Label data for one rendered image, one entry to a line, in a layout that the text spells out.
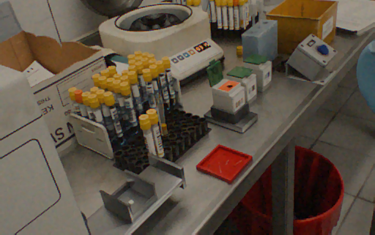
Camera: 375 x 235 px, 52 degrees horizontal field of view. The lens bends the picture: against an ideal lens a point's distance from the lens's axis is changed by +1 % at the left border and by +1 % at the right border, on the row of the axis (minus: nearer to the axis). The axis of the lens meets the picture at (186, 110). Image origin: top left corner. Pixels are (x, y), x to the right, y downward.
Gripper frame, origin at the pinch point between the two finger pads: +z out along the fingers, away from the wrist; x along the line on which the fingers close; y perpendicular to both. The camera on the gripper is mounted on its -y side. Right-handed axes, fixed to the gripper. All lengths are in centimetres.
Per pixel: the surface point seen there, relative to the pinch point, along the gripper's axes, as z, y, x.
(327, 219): 64, 17, 18
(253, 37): 9.2, 1.4, 6.2
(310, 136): 103, -33, 101
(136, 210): 16.5, 15.6, -39.0
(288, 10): 11.3, -5.9, 31.6
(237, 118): 17.4, 11.1, -11.6
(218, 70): 9.6, 5.6, -9.9
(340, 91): 101, -43, 153
